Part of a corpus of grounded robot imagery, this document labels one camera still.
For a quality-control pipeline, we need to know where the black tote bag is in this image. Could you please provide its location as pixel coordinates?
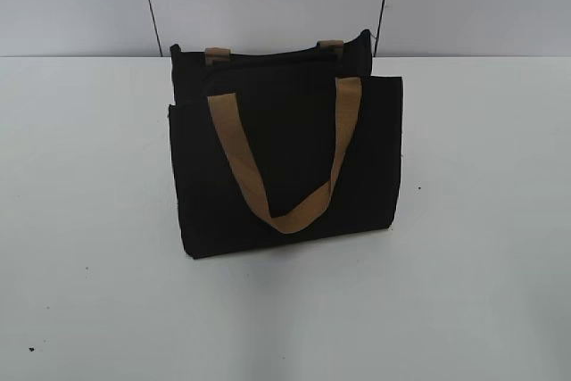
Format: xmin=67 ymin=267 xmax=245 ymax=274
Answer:
xmin=169 ymin=30 xmax=403 ymax=259

